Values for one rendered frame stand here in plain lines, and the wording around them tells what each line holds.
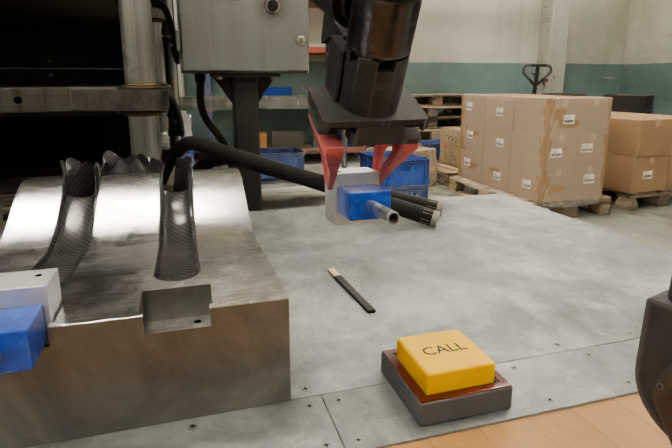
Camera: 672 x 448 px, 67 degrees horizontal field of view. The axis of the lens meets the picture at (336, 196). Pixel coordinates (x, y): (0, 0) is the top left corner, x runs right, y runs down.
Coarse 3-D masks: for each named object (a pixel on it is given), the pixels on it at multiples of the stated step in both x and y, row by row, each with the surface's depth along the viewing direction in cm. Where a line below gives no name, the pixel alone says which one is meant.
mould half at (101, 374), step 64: (128, 192) 62; (0, 256) 51; (128, 256) 50; (256, 256) 50; (64, 320) 36; (128, 320) 36; (256, 320) 39; (0, 384) 35; (64, 384) 36; (128, 384) 37; (192, 384) 39; (256, 384) 40
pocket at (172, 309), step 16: (176, 288) 41; (192, 288) 42; (208, 288) 42; (144, 304) 41; (160, 304) 41; (176, 304) 42; (192, 304) 42; (208, 304) 42; (144, 320) 41; (160, 320) 42; (176, 320) 42; (192, 320) 42; (208, 320) 42
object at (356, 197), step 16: (352, 176) 52; (368, 176) 53; (336, 192) 52; (352, 192) 49; (368, 192) 49; (384, 192) 49; (336, 208) 53; (352, 208) 49; (368, 208) 48; (384, 208) 45; (336, 224) 53
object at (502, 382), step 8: (384, 352) 45; (392, 352) 45; (392, 360) 44; (400, 368) 42; (408, 376) 41; (496, 376) 41; (408, 384) 40; (416, 384) 40; (488, 384) 40; (496, 384) 40; (504, 384) 40; (416, 392) 39; (448, 392) 39; (456, 392) 39; (464, 392) 39; (472, 392) 39; (424, 400) 38; (432, 400) 38
